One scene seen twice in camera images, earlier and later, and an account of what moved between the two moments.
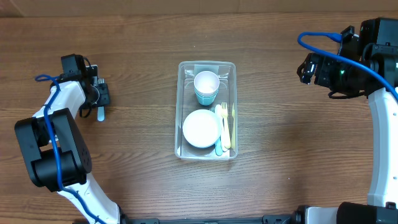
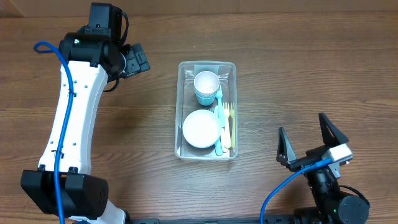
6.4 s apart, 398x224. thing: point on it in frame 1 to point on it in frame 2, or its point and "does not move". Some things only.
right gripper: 324,64 to 286,152
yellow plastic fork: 224,111 does not move
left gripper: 103,98 to 135,60
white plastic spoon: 219,111 does not move
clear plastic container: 206,121 does not move
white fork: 101,110 to 219,96
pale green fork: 224,114 to 216,109
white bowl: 201,128 does not move
